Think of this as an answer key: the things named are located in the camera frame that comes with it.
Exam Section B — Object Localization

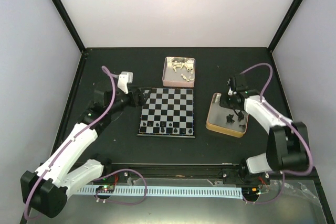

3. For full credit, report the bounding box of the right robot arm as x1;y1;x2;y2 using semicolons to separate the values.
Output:
221;73;313;184

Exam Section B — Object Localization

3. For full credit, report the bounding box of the small green circuit board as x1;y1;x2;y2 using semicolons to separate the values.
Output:
96;185;115;193

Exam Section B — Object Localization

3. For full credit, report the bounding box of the right black frame post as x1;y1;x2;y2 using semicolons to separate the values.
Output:
268;0;303;53

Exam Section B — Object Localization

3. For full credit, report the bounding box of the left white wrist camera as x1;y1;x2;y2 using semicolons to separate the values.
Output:
117;71;133;94

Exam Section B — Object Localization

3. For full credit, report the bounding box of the pile of white chess pieces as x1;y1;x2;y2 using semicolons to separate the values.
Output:
172;61;195;82

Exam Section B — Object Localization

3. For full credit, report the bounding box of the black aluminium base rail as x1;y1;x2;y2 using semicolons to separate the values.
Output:
39;162;316;183

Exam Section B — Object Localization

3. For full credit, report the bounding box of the left black frame post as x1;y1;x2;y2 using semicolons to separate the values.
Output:
51;0;86;52

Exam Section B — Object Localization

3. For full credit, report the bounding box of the black chess king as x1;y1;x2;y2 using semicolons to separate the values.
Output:
160;122;166;133

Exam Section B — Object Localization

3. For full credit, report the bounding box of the light blue slotted cable duct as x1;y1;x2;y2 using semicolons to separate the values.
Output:
75;185;243;199

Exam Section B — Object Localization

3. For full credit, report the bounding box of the yellow tin tray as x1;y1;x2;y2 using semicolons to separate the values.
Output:
206;93;248;138

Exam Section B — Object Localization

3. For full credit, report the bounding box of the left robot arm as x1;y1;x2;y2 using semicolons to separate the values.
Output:
20;87;146;218

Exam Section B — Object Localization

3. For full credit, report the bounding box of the black and grey chessboard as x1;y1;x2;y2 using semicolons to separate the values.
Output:
138;88;195;138

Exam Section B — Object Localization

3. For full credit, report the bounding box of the pink tin tray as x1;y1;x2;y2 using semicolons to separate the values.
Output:
162;57;196;88

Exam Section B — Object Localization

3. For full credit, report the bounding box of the black frame post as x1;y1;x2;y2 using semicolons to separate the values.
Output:
51;0;86;52
268;0;303;53

